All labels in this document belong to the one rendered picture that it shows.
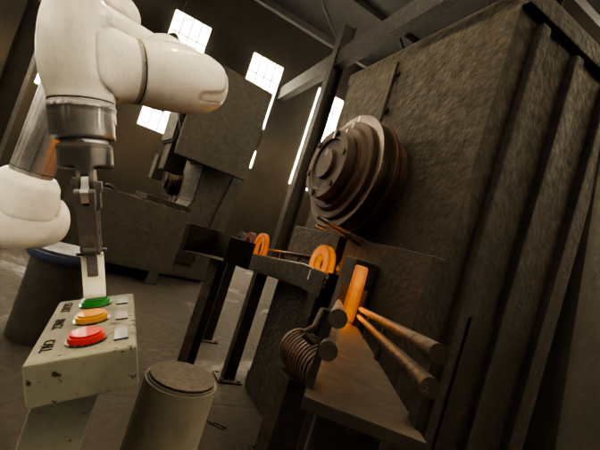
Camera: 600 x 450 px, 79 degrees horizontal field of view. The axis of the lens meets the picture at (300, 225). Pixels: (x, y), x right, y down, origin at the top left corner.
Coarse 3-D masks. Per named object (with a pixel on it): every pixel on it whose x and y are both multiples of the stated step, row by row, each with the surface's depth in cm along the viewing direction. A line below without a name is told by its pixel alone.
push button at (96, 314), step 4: (96, 308) 52; (100, 308) 52; (80, 312) 50; (84, 312) 50; (88, 312) 50; (92, 312) 50; (96, 312) 50; (100, 312) 50; (104, 312) 51; (76, 316) 50; (80, 316) 49; (84, 316) 49; (88, 316) 49; (92, 316) 49; (96, 316) 50; (100, 316) 50; (104, 316) 50; (76, 320) 49; (80, 320) 49; (84, 320) 49; (88, 320) 49; (92, 320) 49; (96, 320) 49; (100, 320) 50
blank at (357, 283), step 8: (360, 272) 88; (352, 280) 87; (360, 280) 87; (352, 288) 86; (360, 288) 86; (352, 296) 85; (360, 296) 85; (344, 304) 86; (352, 304) 85; (352, 312) 86; (352, 320) 87
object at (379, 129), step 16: (384, 128) 134; (384, 144) 126; (384, 160) 126; (384, 176) 126; (368, 192) 125; (384, 192) 128; (352, 208) 131; (368, 208) 130; (320, 224) 148; (336, 224) 137; (352, 224) 137
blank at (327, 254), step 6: (318, 246) 148; (324, 246) 143; (318, 252) 146; (324, 252) 142; (330, 252) 140; (312, 258) 149; (318, 258) 147; (324, 258) 141; (330, 258) 138; (312, 264) 147; (318, 264) 148; (324, 264) 139; (330, 264) 138; (324, 270) 138; (330, 270) 138; (324, 282) 141
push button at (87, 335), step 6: (78, 330) 44; (84, 330) 44; (90, 330) 44; (96, 330) 44; (102, 330) 45; (72, 336) 42; (78, 336) 42; (84, 336) 42; (90, 336) 43; (96, 336) 43; (102, 336) 44; (72, 342) 42; (78, 342) 42; (84, 342) 42; (90, 342) 42
